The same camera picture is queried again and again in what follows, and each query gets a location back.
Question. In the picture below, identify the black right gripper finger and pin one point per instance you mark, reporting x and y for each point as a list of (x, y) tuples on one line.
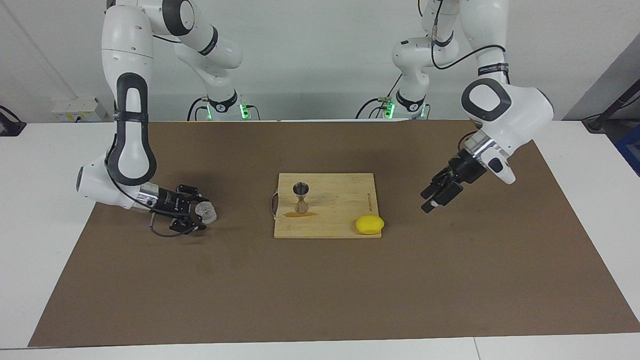
[(192, 192), (184, 224)]

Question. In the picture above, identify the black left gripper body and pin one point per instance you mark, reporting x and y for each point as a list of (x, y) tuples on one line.
[(467, 170)]

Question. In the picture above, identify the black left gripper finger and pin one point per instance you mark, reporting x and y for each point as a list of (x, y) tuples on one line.
[(445, 196), (437, 183)]

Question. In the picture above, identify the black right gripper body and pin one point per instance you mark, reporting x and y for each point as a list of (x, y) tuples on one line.
[(175, 204)]

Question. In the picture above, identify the clear plastic cup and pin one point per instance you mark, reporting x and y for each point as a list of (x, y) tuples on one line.
[(207, 212)]

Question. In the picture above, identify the steel double jigger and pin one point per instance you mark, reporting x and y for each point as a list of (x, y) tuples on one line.
[(301, 189)]

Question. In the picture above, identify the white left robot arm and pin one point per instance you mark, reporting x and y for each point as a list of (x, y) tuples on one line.
[(510, 115)]

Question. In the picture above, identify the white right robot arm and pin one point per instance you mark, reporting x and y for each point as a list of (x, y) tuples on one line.
[(127, 125)]

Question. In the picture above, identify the yellow lemon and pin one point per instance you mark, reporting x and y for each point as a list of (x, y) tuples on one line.
[(369, 225)]

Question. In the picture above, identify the wooden cutting board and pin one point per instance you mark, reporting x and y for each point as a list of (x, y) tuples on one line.
[(340, 200)]

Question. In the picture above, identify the black stand with pole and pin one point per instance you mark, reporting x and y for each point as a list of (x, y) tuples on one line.
[(597, 122)]

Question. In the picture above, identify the brown table mat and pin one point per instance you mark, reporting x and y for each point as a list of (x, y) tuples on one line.
[(320, 290)]

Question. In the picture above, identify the blue box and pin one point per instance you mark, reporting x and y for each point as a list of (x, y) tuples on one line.
[(631, 147)]

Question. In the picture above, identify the white wall socket box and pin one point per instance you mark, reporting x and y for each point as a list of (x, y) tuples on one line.
[(75, 110)]

